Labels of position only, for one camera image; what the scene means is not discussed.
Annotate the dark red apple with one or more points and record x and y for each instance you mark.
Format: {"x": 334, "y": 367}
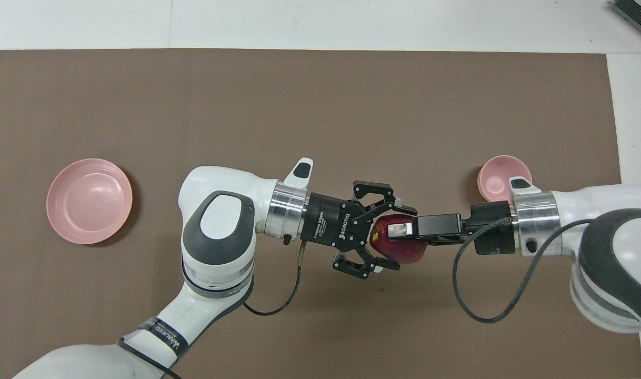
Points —
{"x": 399, "y": 251}

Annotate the pink plate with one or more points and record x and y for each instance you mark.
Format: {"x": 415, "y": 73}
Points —
{"x": 89, "y": 202}

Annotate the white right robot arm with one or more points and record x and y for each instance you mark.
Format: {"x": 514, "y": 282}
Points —
{"x": 604, "y": 247}

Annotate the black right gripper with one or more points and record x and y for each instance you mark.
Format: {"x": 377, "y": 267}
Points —
{"x": 491, "y": 231}

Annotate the dark grey ribbed device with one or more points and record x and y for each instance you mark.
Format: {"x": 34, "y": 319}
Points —
{"x": 639, "y": 16}

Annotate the pink bowl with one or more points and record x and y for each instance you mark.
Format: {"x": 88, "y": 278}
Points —
{"x": 497, "y": 179}

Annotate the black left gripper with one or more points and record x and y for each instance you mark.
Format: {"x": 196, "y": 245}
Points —
{"x": 331, "y": 221}

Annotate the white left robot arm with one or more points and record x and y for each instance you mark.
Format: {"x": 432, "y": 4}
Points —
{"x": 220, "y": 237}

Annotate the brown table mat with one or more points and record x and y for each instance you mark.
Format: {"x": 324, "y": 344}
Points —
{"x": 320, "y": 105}

